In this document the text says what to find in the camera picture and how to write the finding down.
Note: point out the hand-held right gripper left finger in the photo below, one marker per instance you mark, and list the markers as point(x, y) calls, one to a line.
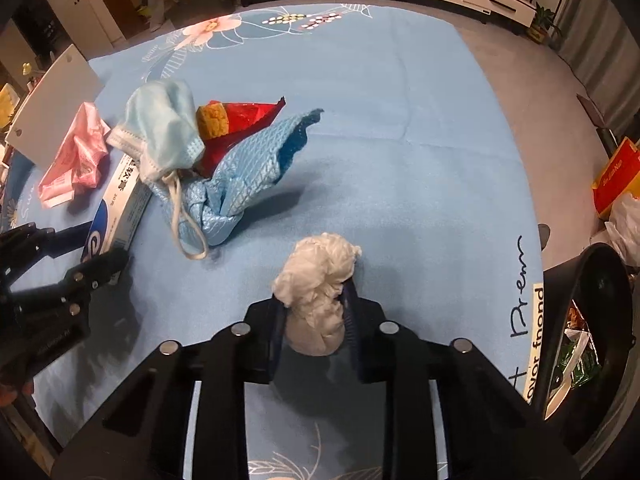
point(276, 332)

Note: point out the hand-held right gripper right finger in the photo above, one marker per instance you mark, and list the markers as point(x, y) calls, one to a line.
point(351, 325)

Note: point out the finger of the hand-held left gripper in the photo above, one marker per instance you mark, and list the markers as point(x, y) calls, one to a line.
point(102, 265)
point(70, 239)

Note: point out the white tissue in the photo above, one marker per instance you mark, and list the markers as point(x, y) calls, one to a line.
point(320, 280)

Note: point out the blue white medicine box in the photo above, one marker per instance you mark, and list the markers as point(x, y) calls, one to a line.
point(122, 200)

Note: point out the pink wrapper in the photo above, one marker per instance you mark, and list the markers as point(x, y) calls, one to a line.
point(75, 160)

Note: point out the blue face mask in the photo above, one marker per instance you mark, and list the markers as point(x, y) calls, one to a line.
point(160, 125)

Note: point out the blue checkered cloth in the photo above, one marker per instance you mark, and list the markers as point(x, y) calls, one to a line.
point(240, 170)

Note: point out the yellow sponge piece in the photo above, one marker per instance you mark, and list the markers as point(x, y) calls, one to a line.
point(212, 120)

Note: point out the red foil wrapper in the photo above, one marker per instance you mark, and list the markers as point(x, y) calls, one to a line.
point(240, 120)

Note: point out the black trash bin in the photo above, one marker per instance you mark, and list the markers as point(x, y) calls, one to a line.
point(607, 310)

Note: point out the person's left hand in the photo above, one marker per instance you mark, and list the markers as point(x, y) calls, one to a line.
point(15, 392)

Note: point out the white cardboard box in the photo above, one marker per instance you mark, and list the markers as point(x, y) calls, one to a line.
point(55, 105)

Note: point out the blue floral tablecloth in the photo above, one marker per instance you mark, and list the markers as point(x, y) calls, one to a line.
point(375, 135)

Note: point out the white plastic shopping bag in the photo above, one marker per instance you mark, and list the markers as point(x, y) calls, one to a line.
point(627, 230)

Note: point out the orange shopping bag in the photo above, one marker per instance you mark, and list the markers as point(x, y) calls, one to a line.
point(617, 175)

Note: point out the dark floor mat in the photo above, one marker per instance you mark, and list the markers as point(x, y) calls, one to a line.
point(595, 110)

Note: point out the small potted plant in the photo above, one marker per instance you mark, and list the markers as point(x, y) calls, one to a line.
point(545, 22)

